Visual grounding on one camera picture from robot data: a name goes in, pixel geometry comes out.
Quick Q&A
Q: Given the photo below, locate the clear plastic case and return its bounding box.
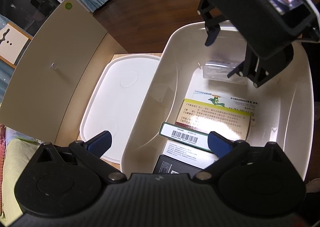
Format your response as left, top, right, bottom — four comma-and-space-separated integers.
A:
202, 60, 247, 85

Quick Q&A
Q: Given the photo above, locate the green barcode box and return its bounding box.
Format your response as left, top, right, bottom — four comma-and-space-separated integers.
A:
159, 122, 213, 153

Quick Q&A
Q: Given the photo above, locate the white text medicine box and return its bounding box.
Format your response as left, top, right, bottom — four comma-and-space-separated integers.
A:
162, 140, 219, 169

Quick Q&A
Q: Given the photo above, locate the yellow beige medicine box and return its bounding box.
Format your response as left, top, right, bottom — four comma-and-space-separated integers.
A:
175, 98, 251, 141

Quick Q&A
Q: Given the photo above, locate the white box with green plant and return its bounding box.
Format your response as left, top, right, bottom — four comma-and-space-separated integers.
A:
192, 90, 259, 125

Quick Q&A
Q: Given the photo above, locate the white plastic bin lid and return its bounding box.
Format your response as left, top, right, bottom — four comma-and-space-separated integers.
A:
80, 54, 160, 164

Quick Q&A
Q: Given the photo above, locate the black box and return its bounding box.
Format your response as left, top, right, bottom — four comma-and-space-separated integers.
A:
152, 155, 202, 177

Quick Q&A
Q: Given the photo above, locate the white plastic storage bin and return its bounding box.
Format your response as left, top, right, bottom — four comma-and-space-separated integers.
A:
120, 22, 314, 177

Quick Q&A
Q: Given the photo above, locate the beige wooden nightstand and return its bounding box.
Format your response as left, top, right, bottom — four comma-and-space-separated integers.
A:
1, 0, 107, 142

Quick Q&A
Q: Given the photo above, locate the yellow-green bed sheet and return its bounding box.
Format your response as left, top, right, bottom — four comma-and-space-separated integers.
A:
1, 139, 40, 226

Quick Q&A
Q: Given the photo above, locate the framed white picture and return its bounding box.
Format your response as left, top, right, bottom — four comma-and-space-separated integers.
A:
1, 23, 33, 68

